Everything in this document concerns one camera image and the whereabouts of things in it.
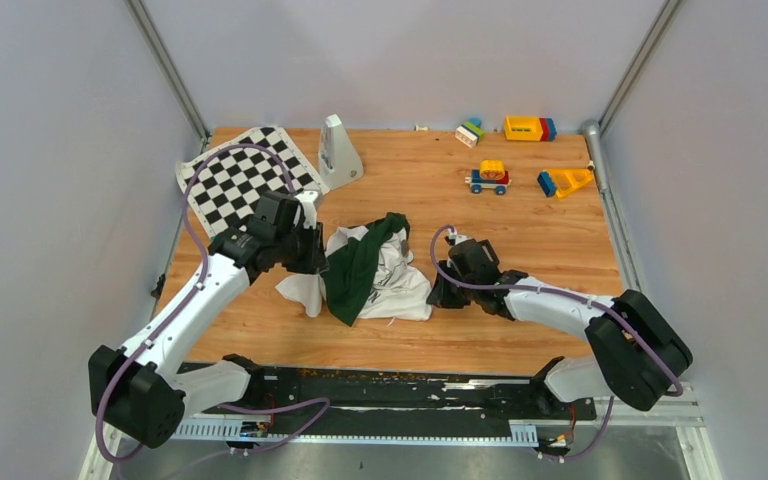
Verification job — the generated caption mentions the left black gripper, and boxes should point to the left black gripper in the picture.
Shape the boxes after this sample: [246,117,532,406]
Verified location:
[274,219,330,274]

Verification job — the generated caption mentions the toy car with yellow top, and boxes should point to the toy car with yellow top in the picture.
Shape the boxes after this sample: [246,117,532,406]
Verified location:
[465,159,511,195]

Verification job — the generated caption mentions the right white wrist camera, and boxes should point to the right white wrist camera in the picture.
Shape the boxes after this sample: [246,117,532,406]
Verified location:
[446,228,471,247]

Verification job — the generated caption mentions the grey metal pipe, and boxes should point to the grey metal pipe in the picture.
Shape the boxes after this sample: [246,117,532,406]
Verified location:
[581,120,610,195]

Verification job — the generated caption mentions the yellow red blue brick box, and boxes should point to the yellow red blue brick box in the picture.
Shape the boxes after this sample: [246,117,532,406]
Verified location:
[504,116,557,142]

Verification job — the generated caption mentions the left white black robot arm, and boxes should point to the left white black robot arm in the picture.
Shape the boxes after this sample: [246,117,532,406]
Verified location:
[88,190,327,448]

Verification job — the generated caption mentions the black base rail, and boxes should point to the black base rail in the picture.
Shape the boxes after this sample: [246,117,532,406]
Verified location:
[199,354,599,440]

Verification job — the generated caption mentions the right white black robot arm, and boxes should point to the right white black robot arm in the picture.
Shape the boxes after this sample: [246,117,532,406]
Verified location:
[427,233,693,418]

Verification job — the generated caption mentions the white wedge-shaped stand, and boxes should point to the white wedge-shaped stand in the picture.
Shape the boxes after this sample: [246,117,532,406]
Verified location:
[318,114,364,190]

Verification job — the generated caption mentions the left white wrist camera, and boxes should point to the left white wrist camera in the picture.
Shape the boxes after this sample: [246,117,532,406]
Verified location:
[294,189,324,230]

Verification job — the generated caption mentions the white green blue bricks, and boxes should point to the white green blue bricks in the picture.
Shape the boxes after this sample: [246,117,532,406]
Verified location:
[454,117,484,148]

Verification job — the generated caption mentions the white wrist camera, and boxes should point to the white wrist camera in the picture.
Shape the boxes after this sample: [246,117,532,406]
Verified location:
[294,189,324,230]
[446,228,471,247]

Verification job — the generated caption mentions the white green garment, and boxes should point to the white green garment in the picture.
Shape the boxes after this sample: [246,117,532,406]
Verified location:
[276,212,433,327]

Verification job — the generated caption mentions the checkerboard calibration sheet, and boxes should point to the checkerboard calibration sheet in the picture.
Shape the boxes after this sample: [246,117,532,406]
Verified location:
[188,126,330,237]

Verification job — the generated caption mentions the yellow blue toy scoop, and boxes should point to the yellow blue toy scoop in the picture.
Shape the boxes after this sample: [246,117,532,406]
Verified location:
[537,168,595,199]

